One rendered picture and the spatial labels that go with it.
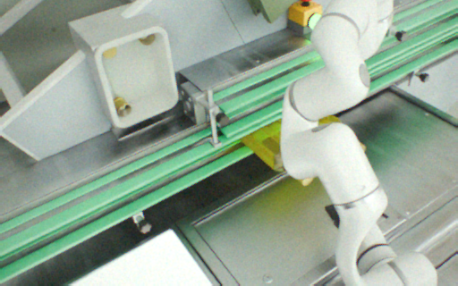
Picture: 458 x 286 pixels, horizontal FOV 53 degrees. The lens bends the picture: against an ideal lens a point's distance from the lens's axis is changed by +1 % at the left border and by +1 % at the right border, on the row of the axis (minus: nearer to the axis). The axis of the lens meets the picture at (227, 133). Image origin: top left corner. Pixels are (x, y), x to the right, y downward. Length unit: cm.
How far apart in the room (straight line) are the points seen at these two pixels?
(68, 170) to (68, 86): 20
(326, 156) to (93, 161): 61
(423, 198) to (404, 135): 26
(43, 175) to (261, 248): 54
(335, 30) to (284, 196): 56
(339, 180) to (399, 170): 66
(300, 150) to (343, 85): 13
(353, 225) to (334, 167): 10
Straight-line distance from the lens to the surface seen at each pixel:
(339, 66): 77
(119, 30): 107
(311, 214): 120
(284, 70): 124
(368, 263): 94
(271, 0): 124
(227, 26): 127
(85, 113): 118
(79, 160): 117
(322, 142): 75
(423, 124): 158
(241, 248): 114
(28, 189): 115
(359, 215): 78
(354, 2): 90
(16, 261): 114
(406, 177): 139
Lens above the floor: 172
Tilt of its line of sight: 42 degrees down
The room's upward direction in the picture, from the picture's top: 132 degrees clockwise
